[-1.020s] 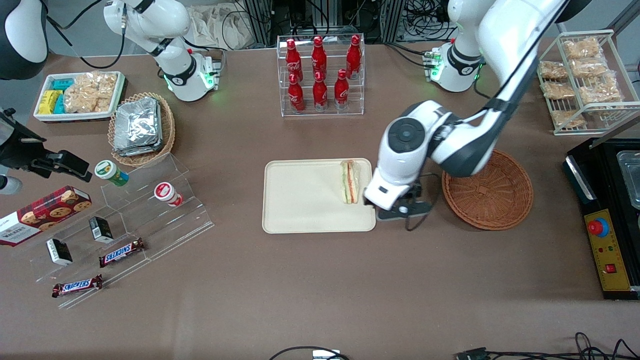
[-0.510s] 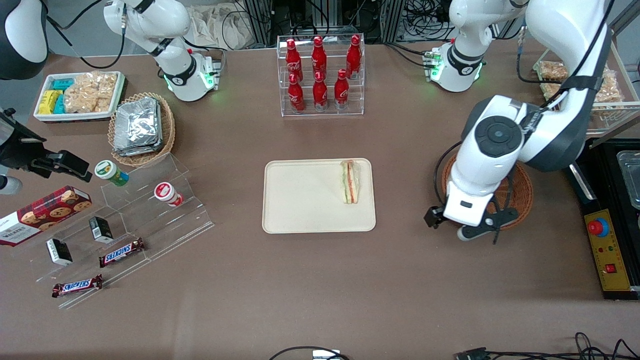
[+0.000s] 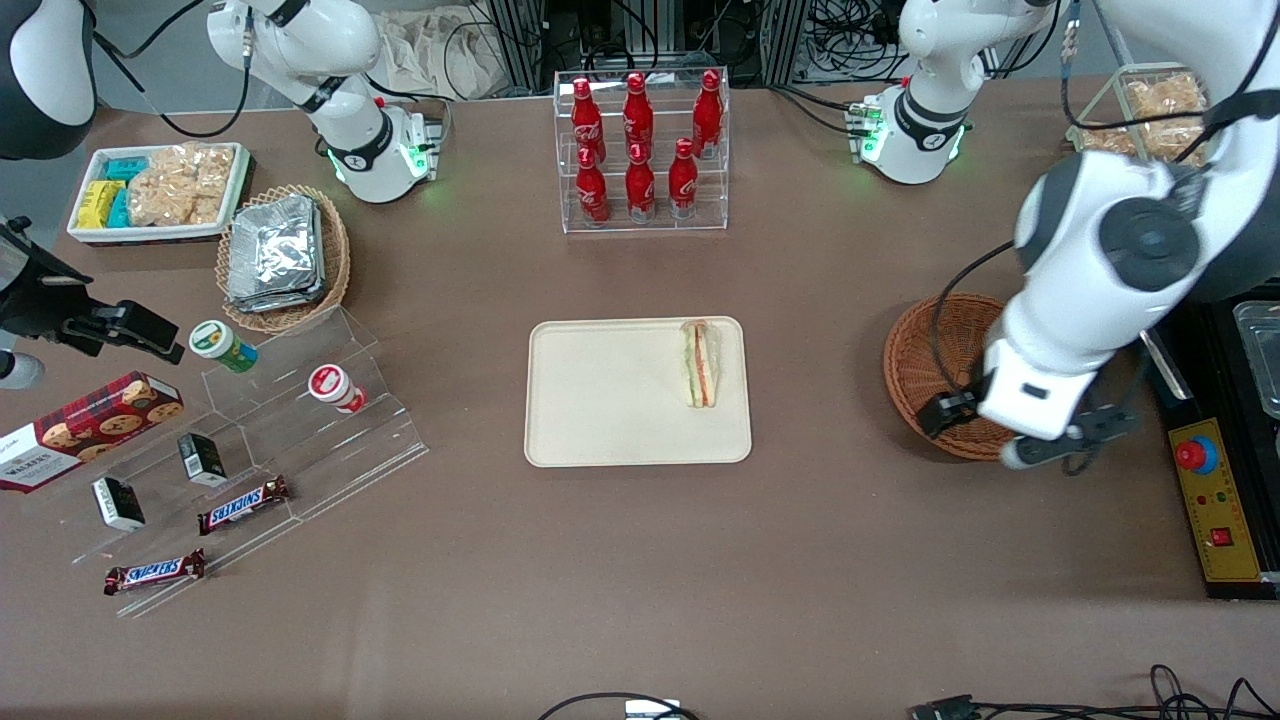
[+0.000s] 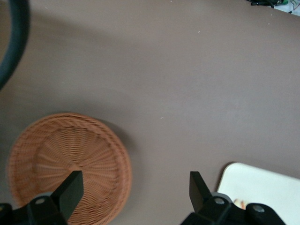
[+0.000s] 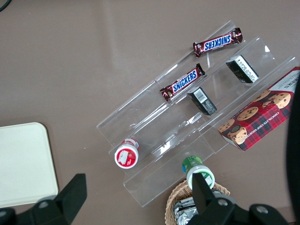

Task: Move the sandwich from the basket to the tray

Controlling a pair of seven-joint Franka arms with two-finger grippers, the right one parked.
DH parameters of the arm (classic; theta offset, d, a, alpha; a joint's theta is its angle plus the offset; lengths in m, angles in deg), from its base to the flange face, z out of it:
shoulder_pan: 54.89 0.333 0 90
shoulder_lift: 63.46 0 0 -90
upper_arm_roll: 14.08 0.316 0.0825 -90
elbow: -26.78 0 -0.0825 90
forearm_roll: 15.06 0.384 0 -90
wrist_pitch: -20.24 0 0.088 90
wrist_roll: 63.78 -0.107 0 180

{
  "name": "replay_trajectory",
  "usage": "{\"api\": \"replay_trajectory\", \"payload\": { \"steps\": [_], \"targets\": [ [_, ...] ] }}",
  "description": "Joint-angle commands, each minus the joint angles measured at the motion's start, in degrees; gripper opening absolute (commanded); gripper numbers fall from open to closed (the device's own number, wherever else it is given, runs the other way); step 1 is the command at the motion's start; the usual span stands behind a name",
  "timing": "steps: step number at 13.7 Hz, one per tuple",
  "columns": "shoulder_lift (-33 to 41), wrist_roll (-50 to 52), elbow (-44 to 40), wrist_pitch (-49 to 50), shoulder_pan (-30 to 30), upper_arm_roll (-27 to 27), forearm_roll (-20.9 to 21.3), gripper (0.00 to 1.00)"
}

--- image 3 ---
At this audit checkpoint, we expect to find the green lidded snack cup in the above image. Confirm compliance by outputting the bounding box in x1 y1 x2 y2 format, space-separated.
189 319 260 375

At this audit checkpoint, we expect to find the triangle sandwich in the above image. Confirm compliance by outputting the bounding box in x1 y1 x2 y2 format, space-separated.
680 319 722 410

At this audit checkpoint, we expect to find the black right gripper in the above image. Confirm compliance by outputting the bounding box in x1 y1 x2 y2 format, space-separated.
0 220 187 364

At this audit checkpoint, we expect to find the clear plastic container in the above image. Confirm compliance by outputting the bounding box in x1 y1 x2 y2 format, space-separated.
1233 300 1280 421

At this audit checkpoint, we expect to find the black cable bundle with plug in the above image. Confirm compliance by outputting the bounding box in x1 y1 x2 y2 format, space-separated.
910 664 1280 720

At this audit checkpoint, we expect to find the yellow snack pack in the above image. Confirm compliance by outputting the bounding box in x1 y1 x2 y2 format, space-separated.
76 179 127 230

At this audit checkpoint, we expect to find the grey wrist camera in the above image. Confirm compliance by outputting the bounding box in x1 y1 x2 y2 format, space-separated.
0 350 47 392
1002 435 1084 472

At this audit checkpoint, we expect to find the red cola bottle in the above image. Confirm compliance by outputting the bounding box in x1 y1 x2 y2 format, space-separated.
622 71 655 161
570 77 607 167
667 137 700 220
692 69 725 161
575 147 612 227
624 142 659 224

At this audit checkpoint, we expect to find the black looped floor cable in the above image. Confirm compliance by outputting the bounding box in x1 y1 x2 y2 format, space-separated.
538 692 703 720

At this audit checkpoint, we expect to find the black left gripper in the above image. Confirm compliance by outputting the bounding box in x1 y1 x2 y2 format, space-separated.
920 393 1141 451

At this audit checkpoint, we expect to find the red lidded snack cup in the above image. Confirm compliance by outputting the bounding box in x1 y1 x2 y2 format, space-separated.
307 364 368 415

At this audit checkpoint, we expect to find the tangle of black cables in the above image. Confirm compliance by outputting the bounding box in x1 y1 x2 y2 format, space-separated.
798 0 913 83

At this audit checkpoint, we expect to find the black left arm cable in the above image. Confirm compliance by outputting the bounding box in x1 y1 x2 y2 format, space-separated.
930 240 1019 406

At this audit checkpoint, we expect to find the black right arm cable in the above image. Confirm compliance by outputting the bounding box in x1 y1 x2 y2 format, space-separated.
92 0 252 140

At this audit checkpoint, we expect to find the small black box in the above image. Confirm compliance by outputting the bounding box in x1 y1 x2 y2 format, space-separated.
91 476 147 532
177 431 229 489

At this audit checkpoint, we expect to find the clear bag of puffed snacks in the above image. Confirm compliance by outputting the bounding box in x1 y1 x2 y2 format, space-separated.
1126 76 1209 121
1140 118 1216 163
1079 120 1137 158

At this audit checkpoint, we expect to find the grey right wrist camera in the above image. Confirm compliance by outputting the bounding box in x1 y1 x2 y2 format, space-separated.
0 350 47 392

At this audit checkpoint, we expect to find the red tartan cookie box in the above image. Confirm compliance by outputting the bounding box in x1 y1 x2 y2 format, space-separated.
0 371 187 494

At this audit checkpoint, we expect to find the clear bag of rice crackers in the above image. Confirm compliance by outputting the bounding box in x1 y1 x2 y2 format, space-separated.
126 142 237 228

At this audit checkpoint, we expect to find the beige rectangular tray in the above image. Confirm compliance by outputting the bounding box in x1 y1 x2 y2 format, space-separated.
525 316 753 468

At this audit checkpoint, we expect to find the brown snickers bar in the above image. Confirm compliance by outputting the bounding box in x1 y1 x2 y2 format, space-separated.
102 547 208 598
196 475 294 537

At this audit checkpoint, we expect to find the silver foil pack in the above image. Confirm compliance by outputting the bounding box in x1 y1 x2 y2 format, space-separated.
227 194 324 301
224 280 327 314

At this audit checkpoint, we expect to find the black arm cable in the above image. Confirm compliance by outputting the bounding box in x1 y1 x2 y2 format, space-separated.
92 0 252 140
930 240 1019 406

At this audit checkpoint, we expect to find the clear acrylic stepped shelf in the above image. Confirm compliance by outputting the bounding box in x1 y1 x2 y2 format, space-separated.
20 305 431 621

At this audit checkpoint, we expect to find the white wire rack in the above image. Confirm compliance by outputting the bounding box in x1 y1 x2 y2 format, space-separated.
1064 60 1233 166

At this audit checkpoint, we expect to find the black control box yellow panel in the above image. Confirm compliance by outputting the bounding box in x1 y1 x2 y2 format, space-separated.
1140 290 1280 602

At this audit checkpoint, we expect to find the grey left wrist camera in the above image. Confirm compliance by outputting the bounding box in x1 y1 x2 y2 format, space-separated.
1002 435 1084 472

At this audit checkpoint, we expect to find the clear acrylic bottle rack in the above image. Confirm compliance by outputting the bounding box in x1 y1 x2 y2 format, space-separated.
553 67 731 236

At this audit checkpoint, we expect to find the oval light wicker basket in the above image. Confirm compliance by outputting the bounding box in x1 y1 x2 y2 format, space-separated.
215 184 352 335

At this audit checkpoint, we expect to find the round brown wicker basket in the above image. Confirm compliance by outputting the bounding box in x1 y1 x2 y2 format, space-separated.
883 293 1009 462

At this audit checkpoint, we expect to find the white rectangular snack tray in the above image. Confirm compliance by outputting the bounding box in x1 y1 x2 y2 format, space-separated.
66 141 252 247

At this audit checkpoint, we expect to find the beige cloth bag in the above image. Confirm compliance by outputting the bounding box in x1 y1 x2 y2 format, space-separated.
377 8 503 102

